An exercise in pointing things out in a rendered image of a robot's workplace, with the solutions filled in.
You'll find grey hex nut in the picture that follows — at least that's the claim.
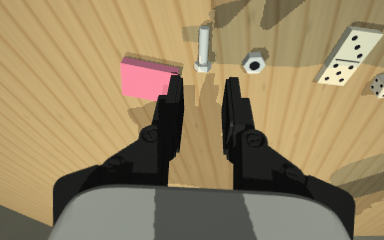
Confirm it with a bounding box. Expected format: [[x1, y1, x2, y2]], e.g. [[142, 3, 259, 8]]
[[243, 52, 266, 74]]

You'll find white domino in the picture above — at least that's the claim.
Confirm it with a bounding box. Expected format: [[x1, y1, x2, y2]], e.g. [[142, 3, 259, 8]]
[[315, 26, 384, 86]]

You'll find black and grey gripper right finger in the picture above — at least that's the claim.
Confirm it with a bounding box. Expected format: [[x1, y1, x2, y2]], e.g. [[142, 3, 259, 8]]
[[221, 77, 356, 240]]

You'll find white die with black pips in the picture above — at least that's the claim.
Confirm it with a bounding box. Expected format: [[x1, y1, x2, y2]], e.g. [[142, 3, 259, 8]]
[[370, 74, 384, 98]]

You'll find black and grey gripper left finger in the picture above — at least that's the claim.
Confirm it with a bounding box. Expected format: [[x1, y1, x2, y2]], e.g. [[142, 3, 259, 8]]
[[53, 75, 184, 226]]

